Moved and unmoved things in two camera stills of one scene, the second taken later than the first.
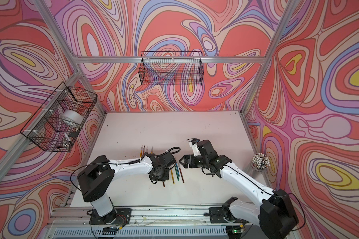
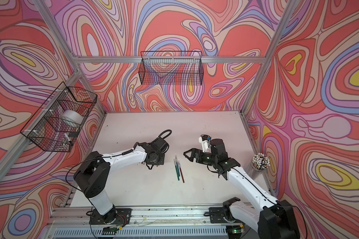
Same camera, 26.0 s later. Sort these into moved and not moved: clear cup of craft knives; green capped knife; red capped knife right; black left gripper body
Moved: black left gripper body
Not moved: clear cup of craft knives; green capped knife; red capped knife right
